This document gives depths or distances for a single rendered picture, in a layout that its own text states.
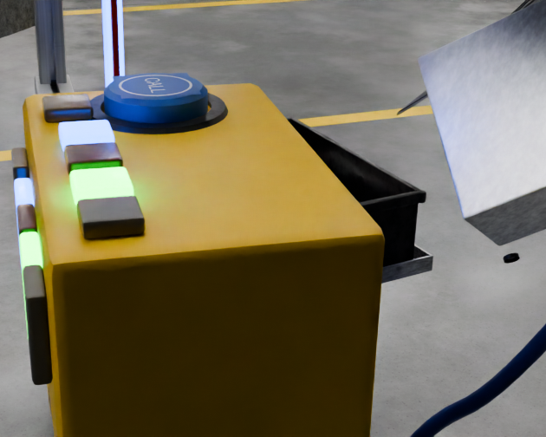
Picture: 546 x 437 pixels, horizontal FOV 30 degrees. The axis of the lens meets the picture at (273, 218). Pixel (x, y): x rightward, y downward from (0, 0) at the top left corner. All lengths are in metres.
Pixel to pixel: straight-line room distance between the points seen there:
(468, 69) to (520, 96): 0.04
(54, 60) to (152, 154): 0.84
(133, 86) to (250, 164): 0.07
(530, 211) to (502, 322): 1.80
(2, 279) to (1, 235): 0.27
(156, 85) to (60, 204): 0.10
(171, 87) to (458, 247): 2.48
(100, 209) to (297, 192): 0.07
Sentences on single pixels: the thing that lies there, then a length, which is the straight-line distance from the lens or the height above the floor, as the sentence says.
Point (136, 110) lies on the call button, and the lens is 0.38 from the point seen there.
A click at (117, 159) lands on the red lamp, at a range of 0.34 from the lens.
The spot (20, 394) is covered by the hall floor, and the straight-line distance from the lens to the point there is 2.20.
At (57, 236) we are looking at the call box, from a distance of 0.30.
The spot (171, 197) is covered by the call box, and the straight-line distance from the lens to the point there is 0.32.
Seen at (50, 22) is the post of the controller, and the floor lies 0.93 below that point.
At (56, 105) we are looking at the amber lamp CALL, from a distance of 0.39.
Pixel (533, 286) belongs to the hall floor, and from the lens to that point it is 2.69.
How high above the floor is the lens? 1.20
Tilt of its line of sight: 24 degrees down
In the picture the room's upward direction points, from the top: 2 degrees clockwise
